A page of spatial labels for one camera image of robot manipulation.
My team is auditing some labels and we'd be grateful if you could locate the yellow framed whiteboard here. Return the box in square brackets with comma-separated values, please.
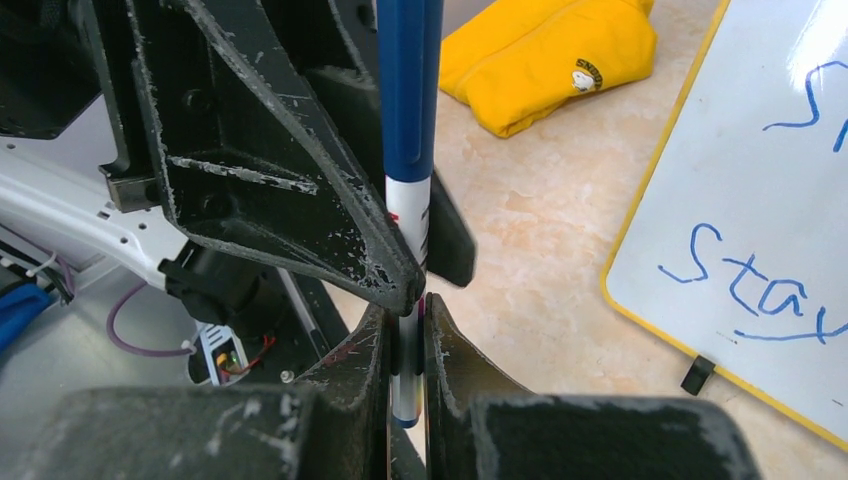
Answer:
[601, 1, 847, 448]

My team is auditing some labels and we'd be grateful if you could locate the blue marker cap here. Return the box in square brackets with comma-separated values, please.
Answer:
[376, 0, 444, 182]

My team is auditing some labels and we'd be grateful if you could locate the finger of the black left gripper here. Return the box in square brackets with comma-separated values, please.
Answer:
[264, 0, 477, 287]

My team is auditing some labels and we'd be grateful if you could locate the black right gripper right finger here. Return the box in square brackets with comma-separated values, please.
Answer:
[424, 294, 761, 479]

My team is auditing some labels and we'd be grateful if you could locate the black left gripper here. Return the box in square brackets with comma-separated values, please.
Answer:
[1, 1, 425, 315]

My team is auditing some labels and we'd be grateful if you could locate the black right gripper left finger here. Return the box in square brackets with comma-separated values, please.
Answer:
[13, 305, 390, 479]

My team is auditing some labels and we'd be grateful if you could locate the white blue marker pen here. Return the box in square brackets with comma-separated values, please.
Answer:
[384, 173, 433, 429]

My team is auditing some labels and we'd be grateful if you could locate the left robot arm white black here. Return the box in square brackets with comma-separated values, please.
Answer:
[1, 1, 475, 339]

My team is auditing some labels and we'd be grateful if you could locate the yellow cloth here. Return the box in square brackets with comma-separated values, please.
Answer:
[439, 0, 658, 138]

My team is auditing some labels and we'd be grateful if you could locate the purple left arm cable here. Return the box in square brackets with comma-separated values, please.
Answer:
[0, 225, 200, 360]

